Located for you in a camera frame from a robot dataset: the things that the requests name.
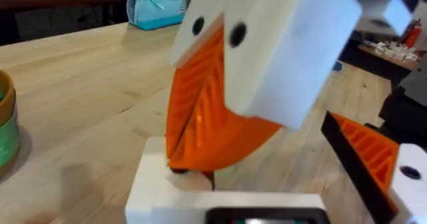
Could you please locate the white orange left gripper right finger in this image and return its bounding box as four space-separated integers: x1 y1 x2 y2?
320 111 427 224

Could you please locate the finger of the white orange right gripper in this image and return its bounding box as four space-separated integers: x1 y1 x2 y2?
170 0 364 172
165 0 232 161

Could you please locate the bare white left gripper left finger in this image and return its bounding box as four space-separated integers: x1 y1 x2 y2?
125 136 215 224

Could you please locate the light blue zip pouch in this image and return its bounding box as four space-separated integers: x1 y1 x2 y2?
125 0 187 31

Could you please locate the heap of white small parts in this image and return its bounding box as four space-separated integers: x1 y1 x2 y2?
366 40 420 63

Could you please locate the white box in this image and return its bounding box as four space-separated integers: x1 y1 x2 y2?
354 0 414 37

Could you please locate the red bottle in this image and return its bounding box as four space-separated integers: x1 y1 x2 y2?
402 19 423 50

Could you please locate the yellow green toy tub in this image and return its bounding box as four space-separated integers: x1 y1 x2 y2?
0 69 21 178

